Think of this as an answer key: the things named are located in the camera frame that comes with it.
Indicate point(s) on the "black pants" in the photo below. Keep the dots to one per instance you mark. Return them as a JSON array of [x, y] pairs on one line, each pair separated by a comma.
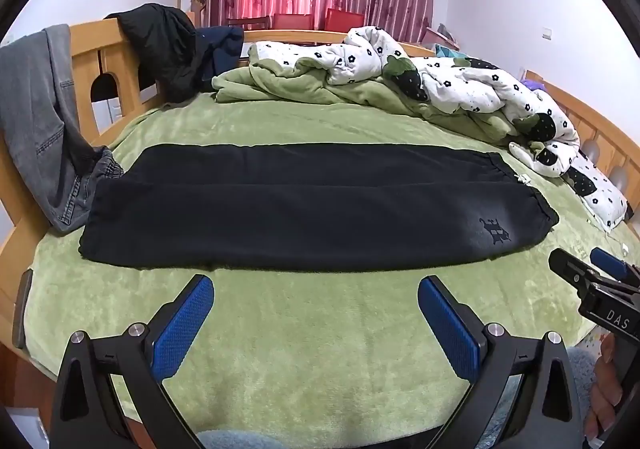
[[300, 209]]

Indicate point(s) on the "black jacket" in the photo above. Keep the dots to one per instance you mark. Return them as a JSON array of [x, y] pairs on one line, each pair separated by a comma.
[[160, 39]]

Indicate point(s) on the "wooden chair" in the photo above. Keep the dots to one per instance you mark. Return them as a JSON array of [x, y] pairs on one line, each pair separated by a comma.
[[248, 22]]

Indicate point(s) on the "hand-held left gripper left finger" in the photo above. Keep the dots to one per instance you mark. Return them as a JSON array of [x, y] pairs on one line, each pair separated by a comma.
[[182, 324]]

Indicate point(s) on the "red chair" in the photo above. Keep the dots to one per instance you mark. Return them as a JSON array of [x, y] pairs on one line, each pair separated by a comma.
[[344, 19], [292, 21]]

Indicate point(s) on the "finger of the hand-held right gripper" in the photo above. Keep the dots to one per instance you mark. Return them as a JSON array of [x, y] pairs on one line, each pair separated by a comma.
[[570, 269], [607, 261]]

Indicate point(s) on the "grey jeans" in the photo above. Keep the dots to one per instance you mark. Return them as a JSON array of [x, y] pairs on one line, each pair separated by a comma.
[[35, 104]]

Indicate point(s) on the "navy blue garment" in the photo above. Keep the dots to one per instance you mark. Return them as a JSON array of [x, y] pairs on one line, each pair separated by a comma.
[[222, 49]]

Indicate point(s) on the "white floral green quilt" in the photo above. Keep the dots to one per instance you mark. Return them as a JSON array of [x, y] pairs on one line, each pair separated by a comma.
[[360, 64]]

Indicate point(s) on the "wooden bed frame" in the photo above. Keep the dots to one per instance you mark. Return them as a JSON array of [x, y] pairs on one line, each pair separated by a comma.
[[85, 51]]

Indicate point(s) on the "green fleece bed blanket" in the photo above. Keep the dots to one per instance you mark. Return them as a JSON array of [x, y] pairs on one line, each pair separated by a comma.
[[320, 329]]

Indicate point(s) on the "purple cloth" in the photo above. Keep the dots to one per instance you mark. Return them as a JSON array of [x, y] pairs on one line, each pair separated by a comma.
[[534, 85]]

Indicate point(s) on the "person's right hand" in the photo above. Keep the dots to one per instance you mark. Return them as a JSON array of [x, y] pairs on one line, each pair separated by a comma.
[[605, 379]]

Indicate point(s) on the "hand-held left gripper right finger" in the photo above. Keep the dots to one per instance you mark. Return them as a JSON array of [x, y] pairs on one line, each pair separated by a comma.
[[450, 324]]

